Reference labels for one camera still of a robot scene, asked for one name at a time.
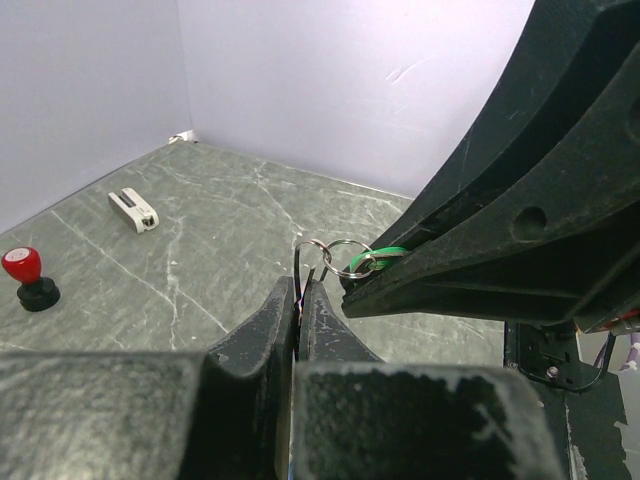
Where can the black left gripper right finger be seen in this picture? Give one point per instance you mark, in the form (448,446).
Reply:
(356,417)

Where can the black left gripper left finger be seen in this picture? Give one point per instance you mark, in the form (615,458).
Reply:
(219,413)

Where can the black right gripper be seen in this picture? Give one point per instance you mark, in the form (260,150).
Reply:
(560,246)

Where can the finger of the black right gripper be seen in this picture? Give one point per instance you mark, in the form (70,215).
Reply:
(566,55)

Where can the green key tag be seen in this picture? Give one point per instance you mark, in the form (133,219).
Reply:
(372,261)

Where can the silver metal keyring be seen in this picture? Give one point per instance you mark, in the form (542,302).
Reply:
(297,279)

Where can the white stapler remover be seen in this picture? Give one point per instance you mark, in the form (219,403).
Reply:
(136,212)

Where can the red and black stamp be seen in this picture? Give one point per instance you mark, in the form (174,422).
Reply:
(36,292)

